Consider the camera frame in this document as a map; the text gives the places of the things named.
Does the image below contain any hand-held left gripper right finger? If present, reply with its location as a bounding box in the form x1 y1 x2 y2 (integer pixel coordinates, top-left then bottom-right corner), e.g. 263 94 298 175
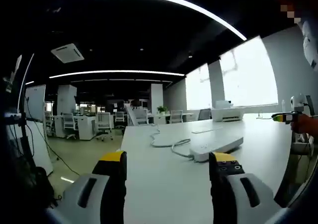
208 151 284 224

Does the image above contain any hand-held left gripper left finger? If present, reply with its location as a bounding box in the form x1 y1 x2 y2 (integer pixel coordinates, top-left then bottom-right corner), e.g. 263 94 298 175
53 150 128 224

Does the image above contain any white power strip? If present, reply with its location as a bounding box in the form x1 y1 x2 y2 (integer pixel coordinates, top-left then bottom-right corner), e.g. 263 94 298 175
189 136 244 163

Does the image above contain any grey power strip cable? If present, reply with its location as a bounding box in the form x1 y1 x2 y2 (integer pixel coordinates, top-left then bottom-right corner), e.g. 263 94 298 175
150 124 196 160

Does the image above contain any straight ceiling light strip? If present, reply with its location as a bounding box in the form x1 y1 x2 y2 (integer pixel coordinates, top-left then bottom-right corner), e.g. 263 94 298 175
49 70 186 79

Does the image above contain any curved ceiling light strip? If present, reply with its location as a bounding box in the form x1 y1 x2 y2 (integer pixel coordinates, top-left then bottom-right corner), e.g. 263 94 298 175
93 0 247 41

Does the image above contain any person's right hand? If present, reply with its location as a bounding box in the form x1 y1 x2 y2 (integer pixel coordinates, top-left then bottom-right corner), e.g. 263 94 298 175
290 114 318 135

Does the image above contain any black bag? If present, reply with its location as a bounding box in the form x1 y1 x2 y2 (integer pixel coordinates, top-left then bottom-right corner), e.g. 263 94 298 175
14 159 55 210

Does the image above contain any large bright window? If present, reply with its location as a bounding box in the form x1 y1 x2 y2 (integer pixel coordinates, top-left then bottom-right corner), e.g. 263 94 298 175
220 35 279 108

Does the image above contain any white printer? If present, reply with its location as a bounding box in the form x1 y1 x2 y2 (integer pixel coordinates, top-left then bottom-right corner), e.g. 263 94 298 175
210 100 245 122

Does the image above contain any person in beige shirt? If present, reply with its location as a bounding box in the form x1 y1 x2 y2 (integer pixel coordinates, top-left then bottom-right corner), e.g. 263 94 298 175
298 10 318 68

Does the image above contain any white panel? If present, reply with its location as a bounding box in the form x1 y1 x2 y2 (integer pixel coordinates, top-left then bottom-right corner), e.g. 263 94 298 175
7 121 54 176

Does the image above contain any white table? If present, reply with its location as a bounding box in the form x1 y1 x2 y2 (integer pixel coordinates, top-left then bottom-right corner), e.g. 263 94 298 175
119 112 294 224

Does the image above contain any white flat bar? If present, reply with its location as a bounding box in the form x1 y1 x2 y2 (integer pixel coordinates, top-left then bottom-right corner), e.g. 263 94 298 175
191 126 223 134

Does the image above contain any dark mesh office chair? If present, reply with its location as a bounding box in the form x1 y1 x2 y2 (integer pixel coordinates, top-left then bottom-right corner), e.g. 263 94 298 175
198 108 212 121

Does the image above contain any small bright window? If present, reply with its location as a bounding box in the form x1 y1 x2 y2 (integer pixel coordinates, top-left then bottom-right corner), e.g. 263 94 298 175
185 63 212 110

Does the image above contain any row of distant office chairs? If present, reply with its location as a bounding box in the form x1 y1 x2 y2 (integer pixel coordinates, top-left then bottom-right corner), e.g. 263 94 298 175
62 108 150 142

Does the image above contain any black stand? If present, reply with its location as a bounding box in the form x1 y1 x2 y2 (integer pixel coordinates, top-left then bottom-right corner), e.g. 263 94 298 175
3 111 34 160

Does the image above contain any white mesh office chair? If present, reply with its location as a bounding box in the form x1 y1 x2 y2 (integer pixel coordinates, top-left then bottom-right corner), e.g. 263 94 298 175
170 109 184 124

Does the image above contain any whiteboard on stand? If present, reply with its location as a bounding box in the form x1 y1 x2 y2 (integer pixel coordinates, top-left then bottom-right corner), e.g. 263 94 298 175
24 84 47 122

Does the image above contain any ceiling air conditioner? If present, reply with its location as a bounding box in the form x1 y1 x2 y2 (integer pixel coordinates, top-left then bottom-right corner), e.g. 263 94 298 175
51 43 85 64

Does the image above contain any long black floor cable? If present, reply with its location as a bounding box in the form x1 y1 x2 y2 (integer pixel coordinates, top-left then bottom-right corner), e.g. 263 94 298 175
26 121 80 176

